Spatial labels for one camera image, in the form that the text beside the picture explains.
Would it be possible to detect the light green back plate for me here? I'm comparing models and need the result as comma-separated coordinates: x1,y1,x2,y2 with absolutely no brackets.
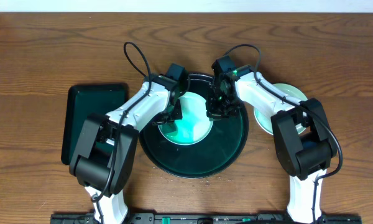
159,91,213,146

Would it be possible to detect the light green plate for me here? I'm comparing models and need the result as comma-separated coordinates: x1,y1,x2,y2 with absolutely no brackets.
159,91,213,146
254,83,308,135

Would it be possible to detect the light green front plate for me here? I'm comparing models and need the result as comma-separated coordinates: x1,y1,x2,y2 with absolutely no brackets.
254,83,308,135

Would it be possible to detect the green sponge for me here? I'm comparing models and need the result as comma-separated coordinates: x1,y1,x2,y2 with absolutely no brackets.
163,121,193,144

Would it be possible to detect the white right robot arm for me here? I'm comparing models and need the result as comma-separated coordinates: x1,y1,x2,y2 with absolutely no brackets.
206,64,339,223

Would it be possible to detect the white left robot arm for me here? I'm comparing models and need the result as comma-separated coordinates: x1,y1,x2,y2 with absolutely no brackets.
69,74,190,223

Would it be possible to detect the round dark green tray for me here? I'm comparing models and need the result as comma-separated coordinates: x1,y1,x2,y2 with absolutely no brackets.
139,74,249,179

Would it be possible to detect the rectangular dark green tray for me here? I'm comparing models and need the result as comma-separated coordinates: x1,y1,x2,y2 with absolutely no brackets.
61,83,129,165

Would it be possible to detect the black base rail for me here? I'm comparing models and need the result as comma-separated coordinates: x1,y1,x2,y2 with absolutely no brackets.
50,213,362,224

